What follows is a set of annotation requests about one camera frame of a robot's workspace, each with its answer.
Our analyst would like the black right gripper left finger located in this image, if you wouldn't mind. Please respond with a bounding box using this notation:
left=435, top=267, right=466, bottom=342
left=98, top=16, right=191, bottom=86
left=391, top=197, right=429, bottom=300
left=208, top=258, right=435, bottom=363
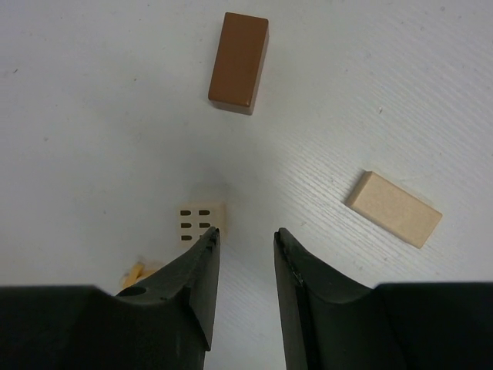
left=117, top=227, right=220, bottom=352

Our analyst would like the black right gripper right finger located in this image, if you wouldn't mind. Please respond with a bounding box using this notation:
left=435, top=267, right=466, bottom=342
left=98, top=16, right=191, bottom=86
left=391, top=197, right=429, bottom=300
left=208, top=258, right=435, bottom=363
left=273, top=228, right=380, bottom=369

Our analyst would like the beige cube with windows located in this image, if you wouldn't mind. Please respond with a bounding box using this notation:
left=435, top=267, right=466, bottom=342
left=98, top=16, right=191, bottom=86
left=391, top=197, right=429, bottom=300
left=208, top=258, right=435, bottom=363
left=177, top=201, right=227, bottom=248

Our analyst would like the plain beige rectangular block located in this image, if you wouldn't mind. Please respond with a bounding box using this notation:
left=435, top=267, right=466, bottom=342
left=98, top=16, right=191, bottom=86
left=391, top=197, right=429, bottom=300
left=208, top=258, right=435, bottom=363
left=345, top=171, right=442, bottom=248

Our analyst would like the brown rectangular wooden block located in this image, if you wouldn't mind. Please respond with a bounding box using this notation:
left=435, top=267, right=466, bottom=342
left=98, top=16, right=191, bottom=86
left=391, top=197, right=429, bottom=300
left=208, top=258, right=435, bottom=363
left=208, top=12, right=270, bottom=116

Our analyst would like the helicopter shaped wooden piece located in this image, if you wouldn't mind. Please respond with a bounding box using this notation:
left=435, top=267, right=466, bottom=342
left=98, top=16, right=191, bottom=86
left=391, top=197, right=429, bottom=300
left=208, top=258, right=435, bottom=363
left=120, top=261, right=163, bottom=289

